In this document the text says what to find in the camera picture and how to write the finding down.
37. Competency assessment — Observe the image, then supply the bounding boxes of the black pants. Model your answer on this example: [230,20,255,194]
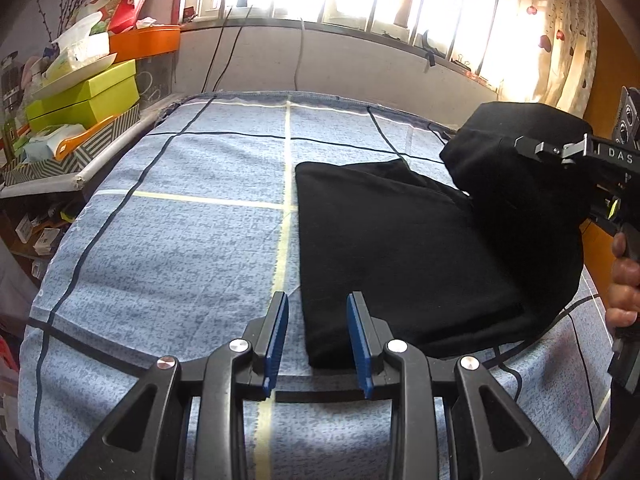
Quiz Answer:
[295,102,591,370]

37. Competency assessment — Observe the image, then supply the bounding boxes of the person right hand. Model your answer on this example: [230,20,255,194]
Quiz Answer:
[605,232,640,334]

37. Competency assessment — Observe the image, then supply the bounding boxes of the blue patterned bed sheet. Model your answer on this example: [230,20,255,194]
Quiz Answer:
[18,92,612,479]

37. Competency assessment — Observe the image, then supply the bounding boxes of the white patterned curtain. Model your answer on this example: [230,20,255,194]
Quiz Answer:
[499,0,598,117]

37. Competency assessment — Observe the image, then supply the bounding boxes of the white shelf unit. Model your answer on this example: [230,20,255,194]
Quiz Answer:
[1,93,184,285]

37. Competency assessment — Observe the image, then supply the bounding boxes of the lime green box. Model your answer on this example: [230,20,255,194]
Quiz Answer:
[26,60,139,132]

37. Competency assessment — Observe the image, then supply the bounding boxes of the striped black white tray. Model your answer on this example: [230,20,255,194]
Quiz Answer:
[1,104,140,186]

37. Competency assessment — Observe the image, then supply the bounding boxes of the orange box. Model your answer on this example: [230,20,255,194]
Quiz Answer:
[110,25,180,63]

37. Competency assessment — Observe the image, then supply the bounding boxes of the tissue pack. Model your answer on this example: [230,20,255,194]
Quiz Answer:
[43,32,110,82]

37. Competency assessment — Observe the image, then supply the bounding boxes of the white plate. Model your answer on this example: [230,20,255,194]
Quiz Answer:
[34,54,116,100]

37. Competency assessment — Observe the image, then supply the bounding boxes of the black camera box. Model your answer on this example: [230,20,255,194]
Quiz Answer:
[612,86,640,150]

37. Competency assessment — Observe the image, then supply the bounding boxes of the orange plastic handle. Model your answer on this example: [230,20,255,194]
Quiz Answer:
[54,115,117,162]

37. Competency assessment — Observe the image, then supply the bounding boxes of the black charging cable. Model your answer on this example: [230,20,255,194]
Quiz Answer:
[199,5,254,94]

